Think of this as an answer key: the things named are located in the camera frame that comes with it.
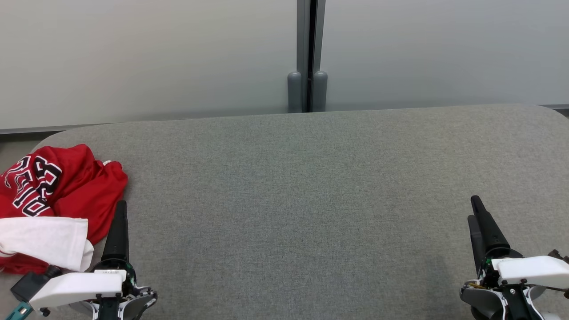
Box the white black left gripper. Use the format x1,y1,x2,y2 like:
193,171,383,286
29,200,158,320

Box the red basketball jersey with lettering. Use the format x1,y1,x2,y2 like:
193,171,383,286
0,144,129,245

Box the teal cable connector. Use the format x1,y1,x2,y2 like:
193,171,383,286
4,301,34,320

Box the grey partition frame post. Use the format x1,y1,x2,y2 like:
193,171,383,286
297,0,326,113

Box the red shorts with white stripe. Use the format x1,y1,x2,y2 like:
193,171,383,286
0,216,95,275

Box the grey cylindrical bumper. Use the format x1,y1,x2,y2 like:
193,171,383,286
287,71,303,113
313,71,329,112

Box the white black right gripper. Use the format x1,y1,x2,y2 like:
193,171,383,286
460,196,569,320

